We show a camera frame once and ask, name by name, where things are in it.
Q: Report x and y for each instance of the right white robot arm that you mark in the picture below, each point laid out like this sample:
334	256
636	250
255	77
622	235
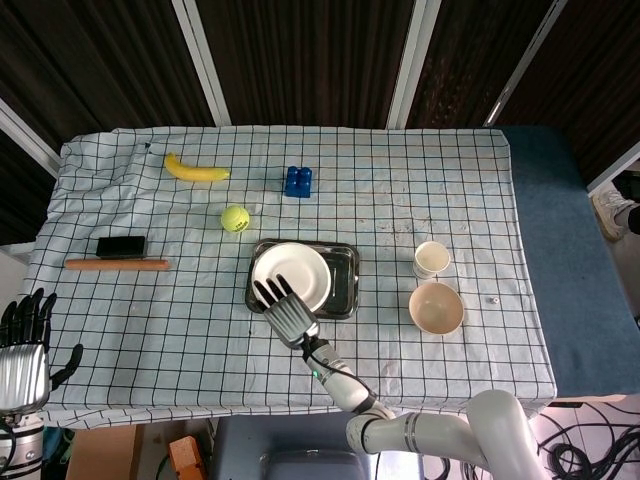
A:
350	390

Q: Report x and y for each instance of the stainless steel rectangular tray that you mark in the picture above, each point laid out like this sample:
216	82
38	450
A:
345	285

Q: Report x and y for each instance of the orange box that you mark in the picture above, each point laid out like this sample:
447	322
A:
185	455

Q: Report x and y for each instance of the white round plate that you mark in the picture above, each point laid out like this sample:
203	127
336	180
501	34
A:
295	265

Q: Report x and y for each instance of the beige bowl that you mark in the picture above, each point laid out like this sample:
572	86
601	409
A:
436	310

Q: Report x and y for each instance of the white paper cup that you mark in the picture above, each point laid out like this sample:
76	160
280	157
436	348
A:
431	260

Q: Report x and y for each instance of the grey robot base body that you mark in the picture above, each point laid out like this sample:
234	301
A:
280	440

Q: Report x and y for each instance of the white metal frame post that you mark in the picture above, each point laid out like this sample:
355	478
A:
412	65
523	60
615	172
202	65
30	140

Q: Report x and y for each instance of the black board eraser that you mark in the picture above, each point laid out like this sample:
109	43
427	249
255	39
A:
121	247

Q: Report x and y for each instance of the yellow-green tennis ball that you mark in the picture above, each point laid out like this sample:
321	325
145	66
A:
235	219

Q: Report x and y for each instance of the wooden rolling pin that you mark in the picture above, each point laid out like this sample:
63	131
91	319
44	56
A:
115	264

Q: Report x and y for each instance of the blue toy building block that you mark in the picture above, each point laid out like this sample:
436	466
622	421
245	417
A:
299	184

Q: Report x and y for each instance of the brown cardboard box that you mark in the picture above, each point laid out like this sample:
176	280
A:
100	450

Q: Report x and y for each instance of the green plastic bag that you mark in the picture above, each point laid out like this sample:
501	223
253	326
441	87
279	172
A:
57	450

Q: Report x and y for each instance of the white sneaker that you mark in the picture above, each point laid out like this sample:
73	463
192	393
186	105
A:
610	215

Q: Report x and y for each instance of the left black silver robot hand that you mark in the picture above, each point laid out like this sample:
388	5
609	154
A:
22	370

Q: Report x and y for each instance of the yellow banana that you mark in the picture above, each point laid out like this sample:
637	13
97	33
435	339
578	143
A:
195	173

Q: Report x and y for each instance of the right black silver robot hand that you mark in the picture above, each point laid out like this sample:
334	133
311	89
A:
292	320

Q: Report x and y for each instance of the white black checked tablecloth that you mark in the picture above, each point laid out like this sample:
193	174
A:
150	325

